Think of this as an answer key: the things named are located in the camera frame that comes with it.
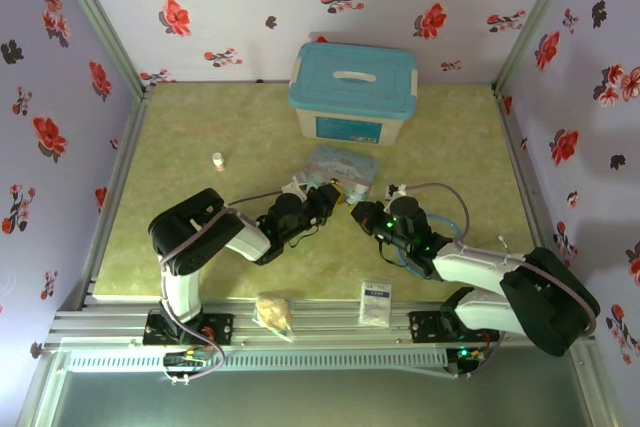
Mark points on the clear bag beige contents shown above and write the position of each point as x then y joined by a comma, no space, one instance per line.
274,312

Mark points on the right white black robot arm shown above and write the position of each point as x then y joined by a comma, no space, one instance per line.
470,267

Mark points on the small white bottle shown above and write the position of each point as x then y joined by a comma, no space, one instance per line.
218,161

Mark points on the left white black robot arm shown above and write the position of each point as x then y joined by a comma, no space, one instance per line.
182,292

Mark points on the white storage box blue lid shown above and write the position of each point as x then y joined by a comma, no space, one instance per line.
350,97

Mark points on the small controller board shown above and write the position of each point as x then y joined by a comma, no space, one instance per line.
467,357
185,361

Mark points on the aluminium table side rail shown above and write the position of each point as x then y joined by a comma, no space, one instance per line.
530,187
117,187

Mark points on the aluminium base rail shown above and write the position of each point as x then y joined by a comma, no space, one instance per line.
325,319

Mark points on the light blue zipper pouch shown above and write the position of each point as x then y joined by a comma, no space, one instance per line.
345,164

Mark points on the small white packet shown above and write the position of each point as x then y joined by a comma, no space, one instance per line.
375,304

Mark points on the aluminium frame post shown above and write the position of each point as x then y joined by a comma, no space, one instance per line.
535,17
100,22

